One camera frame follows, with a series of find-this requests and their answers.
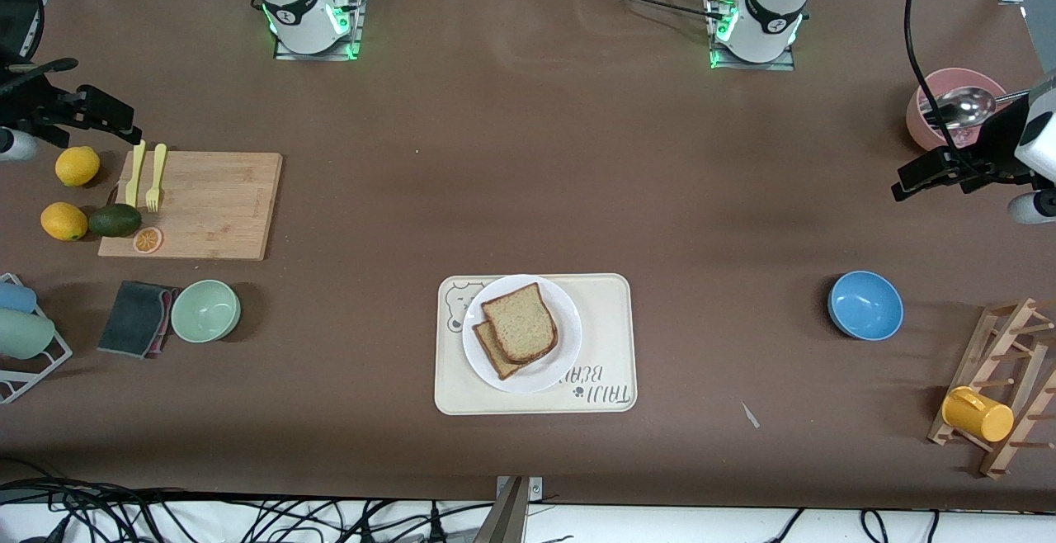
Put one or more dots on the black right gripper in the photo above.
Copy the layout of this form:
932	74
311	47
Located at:
35	107

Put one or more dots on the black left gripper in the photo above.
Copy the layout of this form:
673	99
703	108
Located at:
996	141

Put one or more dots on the white round plate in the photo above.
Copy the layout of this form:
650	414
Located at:
544	378

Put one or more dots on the plain brown bread slice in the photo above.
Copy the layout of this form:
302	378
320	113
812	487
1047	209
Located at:
520	324

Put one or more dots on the brown bread slice with egg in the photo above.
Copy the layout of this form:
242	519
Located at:
493	353

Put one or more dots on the yellow lemon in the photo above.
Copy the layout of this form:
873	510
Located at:
77	166
63	222

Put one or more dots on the yellow plastic knife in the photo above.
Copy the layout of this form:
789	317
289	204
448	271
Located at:
134	172

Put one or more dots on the metal ladle spoon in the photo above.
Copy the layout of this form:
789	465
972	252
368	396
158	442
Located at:
969	106

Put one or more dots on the yellow plastic fork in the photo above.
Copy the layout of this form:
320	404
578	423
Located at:
155	176

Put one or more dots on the pink bowl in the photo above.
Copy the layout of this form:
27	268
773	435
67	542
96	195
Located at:
957	79

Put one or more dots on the dark green avocado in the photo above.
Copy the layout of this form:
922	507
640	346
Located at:
115	220

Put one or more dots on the orange slice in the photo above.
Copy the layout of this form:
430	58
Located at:
148	240

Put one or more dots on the bamboo cutting board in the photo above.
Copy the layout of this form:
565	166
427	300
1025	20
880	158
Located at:
206	205

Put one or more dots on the blue bowl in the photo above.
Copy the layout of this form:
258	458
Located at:
866	305

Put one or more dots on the wooden peg mug rack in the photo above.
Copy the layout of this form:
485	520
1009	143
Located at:
1002	337

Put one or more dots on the light blue cup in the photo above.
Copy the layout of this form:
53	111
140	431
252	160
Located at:
15	297

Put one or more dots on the dark grey folded cloth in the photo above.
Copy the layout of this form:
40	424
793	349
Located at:
132	318

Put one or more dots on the pale green cup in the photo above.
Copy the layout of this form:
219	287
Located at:
23	333

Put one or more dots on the pale green bowl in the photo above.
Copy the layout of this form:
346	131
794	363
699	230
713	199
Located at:
205	311

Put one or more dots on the yellow plastic mug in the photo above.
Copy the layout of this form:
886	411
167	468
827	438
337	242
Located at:
982	417

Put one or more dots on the brown table cover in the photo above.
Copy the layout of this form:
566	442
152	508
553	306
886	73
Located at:
701	196

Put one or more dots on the cream bear print tray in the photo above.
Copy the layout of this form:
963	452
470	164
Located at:
610	345

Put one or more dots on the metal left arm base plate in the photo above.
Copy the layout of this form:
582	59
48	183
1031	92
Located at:
780	65

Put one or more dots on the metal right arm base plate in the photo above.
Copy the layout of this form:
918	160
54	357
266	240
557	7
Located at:
356	31

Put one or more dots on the grey metal camera pole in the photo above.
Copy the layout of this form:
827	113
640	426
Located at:
507	518

